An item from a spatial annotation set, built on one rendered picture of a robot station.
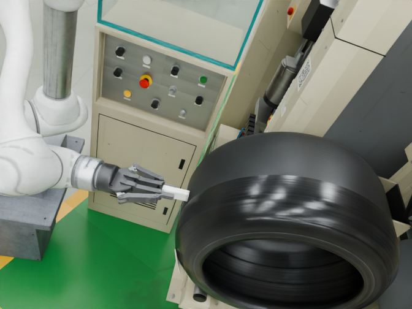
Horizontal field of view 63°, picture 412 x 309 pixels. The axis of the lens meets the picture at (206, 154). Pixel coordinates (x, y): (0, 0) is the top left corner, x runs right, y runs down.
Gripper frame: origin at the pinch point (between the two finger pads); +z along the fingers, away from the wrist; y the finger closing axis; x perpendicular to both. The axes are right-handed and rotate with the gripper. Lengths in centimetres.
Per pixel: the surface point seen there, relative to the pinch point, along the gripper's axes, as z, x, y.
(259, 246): 30.9, 36.6, 12.6
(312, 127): 33.7, -10.9, 25.8
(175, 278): 1, 124, 32
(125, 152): -36, 55, 59
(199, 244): 9.0, 1.7, -11.9
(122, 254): -33, 120, 37
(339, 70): 34, -30, 26
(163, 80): -20, 11, 64
